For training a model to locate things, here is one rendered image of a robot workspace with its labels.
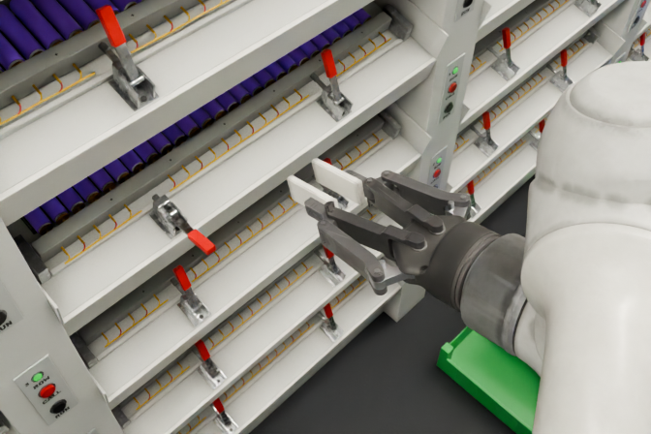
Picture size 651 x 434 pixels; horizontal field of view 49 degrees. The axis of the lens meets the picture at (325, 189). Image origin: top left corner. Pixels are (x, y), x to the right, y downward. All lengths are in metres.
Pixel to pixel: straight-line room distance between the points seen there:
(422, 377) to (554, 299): 1.18
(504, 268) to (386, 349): 1.03
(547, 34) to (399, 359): 0.73
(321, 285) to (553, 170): 0.87
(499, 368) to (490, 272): 1.04
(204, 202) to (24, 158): 0.26
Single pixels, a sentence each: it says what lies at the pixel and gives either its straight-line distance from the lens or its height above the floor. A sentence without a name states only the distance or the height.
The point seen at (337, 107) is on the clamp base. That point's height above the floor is 0.78.
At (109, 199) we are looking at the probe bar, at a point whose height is 0.80.
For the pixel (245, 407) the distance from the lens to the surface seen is 1.37.
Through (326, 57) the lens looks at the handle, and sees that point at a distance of 0.90.
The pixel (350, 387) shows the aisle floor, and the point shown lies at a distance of 1.56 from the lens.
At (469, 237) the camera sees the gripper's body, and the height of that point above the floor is 0.93.
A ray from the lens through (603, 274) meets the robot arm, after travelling 0.40.
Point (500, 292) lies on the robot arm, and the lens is 0.58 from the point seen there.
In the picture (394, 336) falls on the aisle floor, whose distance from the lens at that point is 1.61.
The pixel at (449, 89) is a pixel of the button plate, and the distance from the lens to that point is 1.12.
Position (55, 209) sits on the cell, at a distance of 0.84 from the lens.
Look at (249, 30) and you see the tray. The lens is 0.75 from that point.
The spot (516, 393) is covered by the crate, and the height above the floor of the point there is 0.00.
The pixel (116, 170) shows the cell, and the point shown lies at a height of 0.80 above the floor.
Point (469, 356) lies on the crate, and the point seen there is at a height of 0.00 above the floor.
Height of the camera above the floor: 1.42
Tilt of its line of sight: 50 degrees down
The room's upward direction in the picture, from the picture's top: straight up
